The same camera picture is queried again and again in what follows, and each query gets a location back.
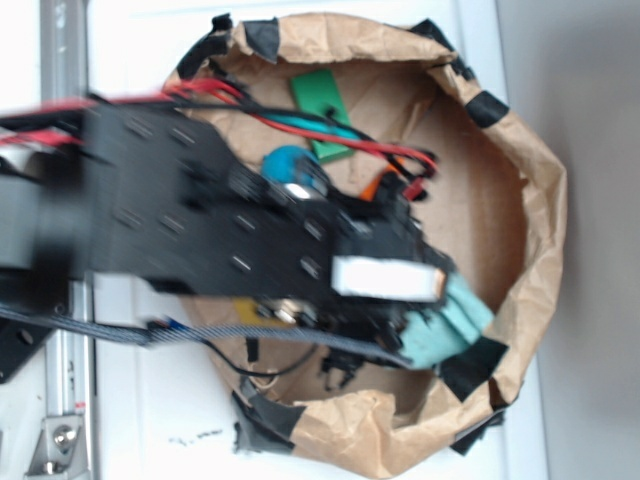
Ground white box on gripper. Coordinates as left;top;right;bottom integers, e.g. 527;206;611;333
331;256;447;303

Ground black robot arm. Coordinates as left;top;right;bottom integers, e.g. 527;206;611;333
1;103;454;351

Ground light blue cloth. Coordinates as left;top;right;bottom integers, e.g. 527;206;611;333
399;272;494;370

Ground red and black wire bundle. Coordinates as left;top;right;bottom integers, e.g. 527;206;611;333
0;78;439;202

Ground blue rubber ball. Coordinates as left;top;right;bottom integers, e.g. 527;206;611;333
260;145;326;191

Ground aluminium rail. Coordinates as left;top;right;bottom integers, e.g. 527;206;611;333
39;1;100;479

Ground orange toy carrot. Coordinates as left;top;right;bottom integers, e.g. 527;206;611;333
358;171;396;202

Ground brown paper bag basin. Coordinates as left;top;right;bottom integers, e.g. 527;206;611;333
168;13;567;479

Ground metal corner bracket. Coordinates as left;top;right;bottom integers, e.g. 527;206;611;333
24;415;89;479

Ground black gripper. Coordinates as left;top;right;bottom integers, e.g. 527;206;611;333
319;192;455;350

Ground yellow sponge piece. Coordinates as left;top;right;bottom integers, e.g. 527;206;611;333
232;298;289;328

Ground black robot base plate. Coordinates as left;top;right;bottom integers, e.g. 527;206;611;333
1;302;55;385

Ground green rectangular block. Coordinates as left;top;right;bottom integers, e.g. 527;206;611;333
289;69;354;164

